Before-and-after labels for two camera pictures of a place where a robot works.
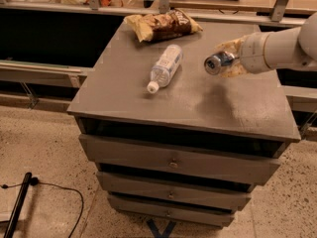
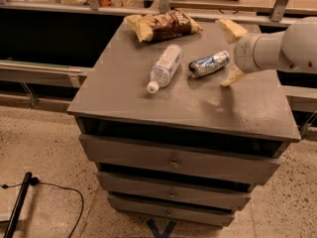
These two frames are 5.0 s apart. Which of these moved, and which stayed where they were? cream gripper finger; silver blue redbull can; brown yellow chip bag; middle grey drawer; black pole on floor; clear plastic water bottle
Moved: silver blue redbull can; cream gripper finger
Stayed: middle grey drawer; clear plastic water bottle; brown yellow chip bag; black pole on floor
